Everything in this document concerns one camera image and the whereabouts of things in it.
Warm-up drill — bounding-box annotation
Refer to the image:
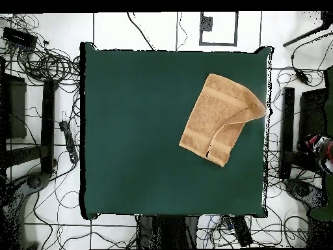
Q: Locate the black flat bar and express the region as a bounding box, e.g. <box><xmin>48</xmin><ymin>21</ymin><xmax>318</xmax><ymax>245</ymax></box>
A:
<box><xmin>230</xmin><ymin>215</ymin><xmax>254</xmax><ymax>247</ymax></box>

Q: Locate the black rod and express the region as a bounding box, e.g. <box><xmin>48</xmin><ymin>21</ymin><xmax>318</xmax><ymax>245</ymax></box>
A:
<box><xmin>282</xmin><ymin>21</ymin><xmax>333</xmax><ymax>48</ymax></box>

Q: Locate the black power strip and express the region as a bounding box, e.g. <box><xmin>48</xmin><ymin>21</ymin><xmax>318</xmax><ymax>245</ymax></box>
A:
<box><xmin>59</xmin><ymin>120</ymin><xmax>79</xmax><ymax>164</ymax></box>

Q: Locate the dark flat panel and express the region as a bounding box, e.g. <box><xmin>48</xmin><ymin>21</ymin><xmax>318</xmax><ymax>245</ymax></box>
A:
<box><xmin>297</xmin><ymin>88</ymin><xmax>329</xmax><ymax>157</ymax></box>
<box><xmin>5</xmin><ymin>74</ymin><xmax>27</xmax><ymax>139</ymax></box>

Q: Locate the black stand base foot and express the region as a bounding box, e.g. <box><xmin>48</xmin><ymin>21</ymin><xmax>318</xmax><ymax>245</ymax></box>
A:
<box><xmin>283</xmin><ymin>178</ymin><xmax>328</xmax><ymax>209</ymax></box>
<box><xmin>0</xmin><ymin>171</ymin><xmax>51</xmax><ymax>249</ymax></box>

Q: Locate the tangled black cable bundle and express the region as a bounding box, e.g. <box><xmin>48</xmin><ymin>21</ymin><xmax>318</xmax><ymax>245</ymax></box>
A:
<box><xmin>15</xmin><ymin>46</ymin><xmax>81</xmax><ymax>85</ymax></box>

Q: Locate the black power adapter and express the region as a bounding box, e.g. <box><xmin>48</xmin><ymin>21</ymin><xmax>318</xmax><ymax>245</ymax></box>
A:
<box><xmin>295</xmin><ymin>69</ymin><xmax>310</xmax><ymax>85</ymax></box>

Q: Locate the dark green table cloth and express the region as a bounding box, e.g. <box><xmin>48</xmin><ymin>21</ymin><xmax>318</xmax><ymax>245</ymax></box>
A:
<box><xmin>79</xmin><ymin>41</ymin><xmax>274</xmax><ymax>221</ymax></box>

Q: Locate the black rectangular box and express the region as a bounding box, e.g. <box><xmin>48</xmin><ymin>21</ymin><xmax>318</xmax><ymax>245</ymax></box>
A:
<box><xmin>2</xmin><ymin>26</ymin><xmax>38</xmax><ymax>49</ymax></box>

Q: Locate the grey square floor frame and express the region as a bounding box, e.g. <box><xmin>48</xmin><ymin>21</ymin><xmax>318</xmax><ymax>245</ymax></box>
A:
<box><xmin>199</xmin><ymin>11</ymin><xmax>239</xmax><ymax>47</ymax></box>

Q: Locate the black upright post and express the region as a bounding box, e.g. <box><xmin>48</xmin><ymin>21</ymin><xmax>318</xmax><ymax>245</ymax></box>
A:
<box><xmin>40</xmin><ymin>79</ymin><xmax>57</xmax><ymax>174</ymax></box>
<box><xmin>279</xmin><ymin>87</ymin><xmax>296</xmax><ymax>179</ymax></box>

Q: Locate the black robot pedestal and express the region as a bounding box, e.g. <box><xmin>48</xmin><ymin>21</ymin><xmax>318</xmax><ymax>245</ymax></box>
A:
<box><xmin>136</xmin><ymin>214</ymin><xmax>200</xmax><ymax>249</ymax></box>

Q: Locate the tan terry towel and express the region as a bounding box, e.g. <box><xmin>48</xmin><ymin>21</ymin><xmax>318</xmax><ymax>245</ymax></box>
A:
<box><xmin>178</xmin><ymin>73</ymin><xmax>267</xmax><ymax>167</ymax></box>

